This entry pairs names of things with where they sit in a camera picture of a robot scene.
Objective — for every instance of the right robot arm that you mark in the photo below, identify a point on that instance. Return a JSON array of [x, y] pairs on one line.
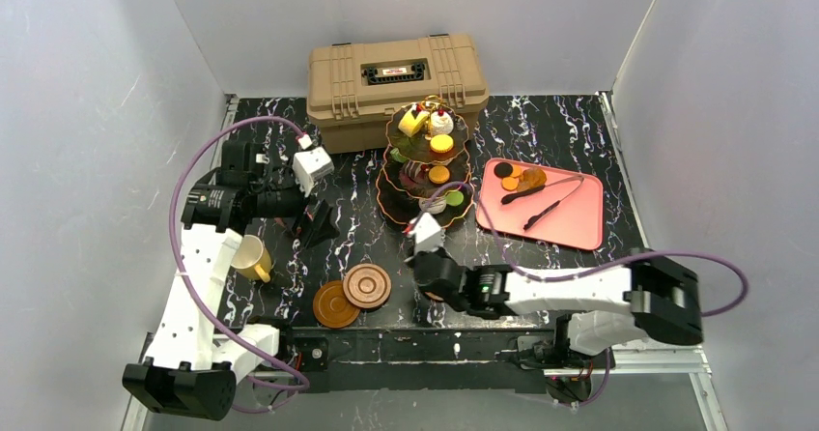
[[642, 295]]

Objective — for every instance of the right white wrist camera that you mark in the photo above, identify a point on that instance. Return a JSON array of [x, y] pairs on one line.
[[425, 233]]

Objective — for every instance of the metal tongs black handle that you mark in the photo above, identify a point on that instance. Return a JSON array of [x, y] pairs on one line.
[[550, 203]]

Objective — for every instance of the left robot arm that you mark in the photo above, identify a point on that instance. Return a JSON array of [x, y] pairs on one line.
[[184, 373]]

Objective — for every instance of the tan plastic toolbox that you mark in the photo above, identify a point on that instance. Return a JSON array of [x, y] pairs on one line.
[[354, 89]]

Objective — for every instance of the stack of wooden coasters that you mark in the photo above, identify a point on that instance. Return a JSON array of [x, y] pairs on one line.
[[331, 307]]

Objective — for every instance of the black three tier cake stand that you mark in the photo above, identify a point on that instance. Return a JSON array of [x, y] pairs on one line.
[[398, 202]]

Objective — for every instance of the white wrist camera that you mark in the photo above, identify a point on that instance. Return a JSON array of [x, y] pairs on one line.
[[425, 233], [310, 164]]

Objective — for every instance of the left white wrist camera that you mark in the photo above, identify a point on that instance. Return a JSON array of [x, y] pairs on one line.
[[310, 164]]

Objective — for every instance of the yellow dotted biscuit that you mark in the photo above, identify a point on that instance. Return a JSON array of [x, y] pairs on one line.
[[439, 174], [441, 144]]

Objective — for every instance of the yellow roll cake with cherry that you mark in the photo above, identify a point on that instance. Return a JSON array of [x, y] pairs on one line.
[[413, 121]]

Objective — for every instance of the wooden coaster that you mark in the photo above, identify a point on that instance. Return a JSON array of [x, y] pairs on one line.
[[367, 286], [433, 297]]

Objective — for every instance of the white chocolate drizzled donut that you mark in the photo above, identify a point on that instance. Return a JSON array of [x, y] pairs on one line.
[[433, 206]]

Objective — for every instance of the green macaron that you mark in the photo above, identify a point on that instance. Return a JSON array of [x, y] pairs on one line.
[[454, 198]]

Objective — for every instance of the grey powdered cake ball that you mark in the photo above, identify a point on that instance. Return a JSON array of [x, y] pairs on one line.
[[440, 123]]

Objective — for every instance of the brown bread bun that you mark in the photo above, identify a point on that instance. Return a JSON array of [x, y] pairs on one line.
[[531, 178]]

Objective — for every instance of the chocolate layered cake slice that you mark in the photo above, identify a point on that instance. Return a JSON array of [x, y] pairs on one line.
[[413, 172]]

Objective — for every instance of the green layered cake slice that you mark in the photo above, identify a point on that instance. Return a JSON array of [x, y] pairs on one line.
[[396, 155]]

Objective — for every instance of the black sandwich cookie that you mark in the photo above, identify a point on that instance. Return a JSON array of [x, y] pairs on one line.
[[503, 170]]

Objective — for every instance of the pink serving tray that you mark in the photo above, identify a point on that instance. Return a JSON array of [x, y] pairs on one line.
[[577, 222]]

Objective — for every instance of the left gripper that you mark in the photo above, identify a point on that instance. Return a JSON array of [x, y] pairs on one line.
[[307, 216]]

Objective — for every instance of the yellow mug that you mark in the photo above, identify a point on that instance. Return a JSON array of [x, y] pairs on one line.
[[252, 259]]

